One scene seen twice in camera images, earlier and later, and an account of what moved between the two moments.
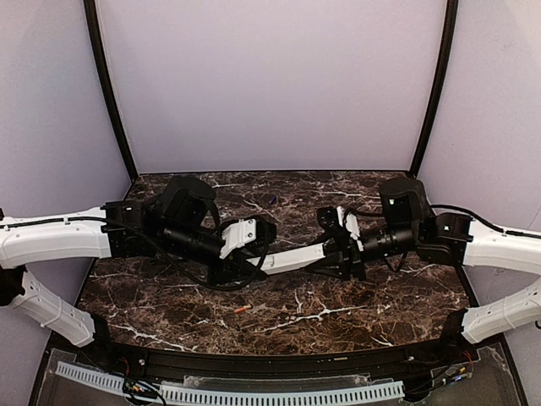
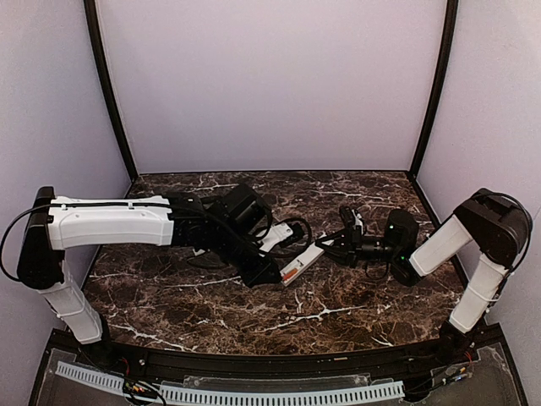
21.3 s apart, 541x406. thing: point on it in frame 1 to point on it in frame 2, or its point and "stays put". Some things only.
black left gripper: x=243 y=262 to x=252 y=266
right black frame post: x=451 y=13 stays put
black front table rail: x=336 y=367 stays put
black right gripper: x=349 y=258 to x=351 y=245
